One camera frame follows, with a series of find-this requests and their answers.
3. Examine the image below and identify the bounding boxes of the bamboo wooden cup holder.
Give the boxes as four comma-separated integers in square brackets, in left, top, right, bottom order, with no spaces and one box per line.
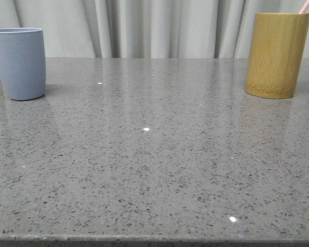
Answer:
[245,12,309,99]

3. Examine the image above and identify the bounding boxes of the blue plastic cup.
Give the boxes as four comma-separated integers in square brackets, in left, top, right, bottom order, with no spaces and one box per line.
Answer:
[0,28,46,101]

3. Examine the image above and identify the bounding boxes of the pink chopstick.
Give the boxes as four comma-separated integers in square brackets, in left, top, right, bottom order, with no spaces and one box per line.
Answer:
[298,0,309,14]

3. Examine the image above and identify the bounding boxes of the grey curtain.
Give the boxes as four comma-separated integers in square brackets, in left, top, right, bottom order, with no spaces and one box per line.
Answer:
[0,1,304,58]

